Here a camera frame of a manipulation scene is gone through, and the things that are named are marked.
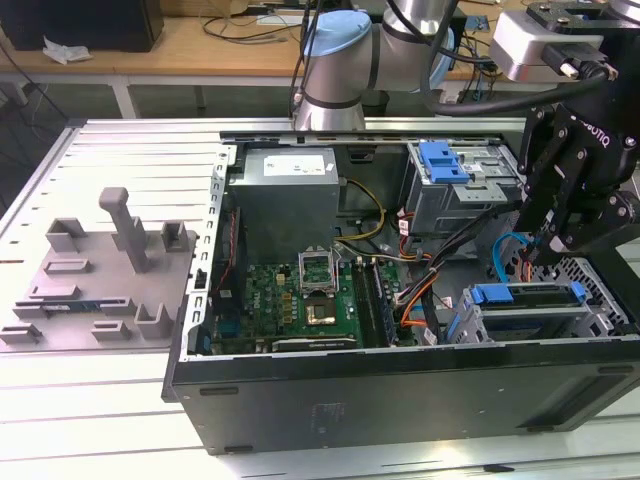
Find black PC case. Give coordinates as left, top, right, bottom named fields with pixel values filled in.
left=162, top=127, right=640, bottom=456

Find green motherboard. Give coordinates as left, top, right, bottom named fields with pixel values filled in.
left=209, top=247, right=416, bottom=354

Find black graphics card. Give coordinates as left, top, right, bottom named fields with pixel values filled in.
left=272, top=337, right=359, bottom=354

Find metal socket cover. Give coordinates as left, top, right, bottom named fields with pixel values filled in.
left=297, top=247, right=339, bottom=296

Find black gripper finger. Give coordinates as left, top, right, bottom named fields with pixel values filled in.
left=516, top=103, right=590, bottom=237
left=528, top=191, right=640, bottom=267

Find grey power supply unit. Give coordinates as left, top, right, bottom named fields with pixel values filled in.
left=227, top=147, right=344, bottom=251

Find blue data wire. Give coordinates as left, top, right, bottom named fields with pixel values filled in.
left=492, top=232, right=531, bottom=284

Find crumpled white plastic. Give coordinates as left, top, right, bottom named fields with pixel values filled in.
left=42, top=35, right=94, bottom=65

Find yellow and black wires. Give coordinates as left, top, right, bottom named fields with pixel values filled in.
left=334, top=179, right=386, bottom=244

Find metal drive cage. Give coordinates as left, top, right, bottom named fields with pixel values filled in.
left=404, top=141, right=531, bottom=239

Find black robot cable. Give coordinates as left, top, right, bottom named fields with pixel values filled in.
left=288, top=0, right=619, bottom=119

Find black waste bin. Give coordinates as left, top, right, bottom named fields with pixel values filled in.
left=362, top=88, right=390, bottom=119

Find large black box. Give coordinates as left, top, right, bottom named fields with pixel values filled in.
left=0, top=0, right=165, bottom=54

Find grey parts rack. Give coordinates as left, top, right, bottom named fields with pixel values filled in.
left=0, top=187, right=199, bottom=355

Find metal disk bay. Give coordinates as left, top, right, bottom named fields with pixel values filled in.
left=444, top=282, right=626, bottom=344

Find black RAM slot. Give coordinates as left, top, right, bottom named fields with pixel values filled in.
left=352, top=257, right=381, bottom=349

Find wooden desk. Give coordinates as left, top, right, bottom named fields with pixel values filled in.
left=0, top=0, right=640, bottom=94

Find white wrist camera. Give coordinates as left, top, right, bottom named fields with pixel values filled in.
left=488, top=9, right=609, bottom=84

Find CPU socket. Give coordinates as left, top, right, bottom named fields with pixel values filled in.
left=302, top=294, right=341, bottom=326

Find hard disk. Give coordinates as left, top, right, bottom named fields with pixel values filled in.
left=446, top=281, right=587, bottom=344

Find black sleeved cable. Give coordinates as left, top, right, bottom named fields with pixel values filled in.
left=424, top=199, right=524, bottom=271

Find blue drive latch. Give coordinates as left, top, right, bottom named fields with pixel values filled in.
left=419, top=142, right=469, bottom=184

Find orange and yellow wire bundle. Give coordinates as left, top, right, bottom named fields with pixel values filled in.
left=394, top=267, right=441, bottom=329

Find RAM stick in slot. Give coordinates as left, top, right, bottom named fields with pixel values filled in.
left=369, top=259, right=399, bottom=344

